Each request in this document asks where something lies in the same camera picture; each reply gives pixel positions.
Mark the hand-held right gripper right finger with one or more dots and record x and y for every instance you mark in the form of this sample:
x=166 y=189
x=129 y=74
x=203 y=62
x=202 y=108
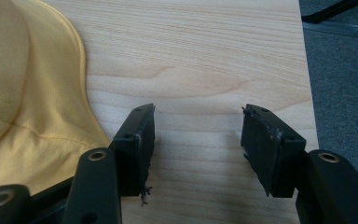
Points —
x=270 y=155

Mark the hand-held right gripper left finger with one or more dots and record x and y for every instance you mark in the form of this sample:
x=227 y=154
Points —
x=135 y=149

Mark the yellow cloth hat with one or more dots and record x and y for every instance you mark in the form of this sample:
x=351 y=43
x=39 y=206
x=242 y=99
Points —
x=28 y=93

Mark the grey metal stand bar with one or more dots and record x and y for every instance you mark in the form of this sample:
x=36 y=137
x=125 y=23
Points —
x=335 y=29

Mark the black metal stand leg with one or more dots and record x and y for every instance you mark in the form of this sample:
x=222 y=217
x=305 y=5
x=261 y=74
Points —
x=332 y=11

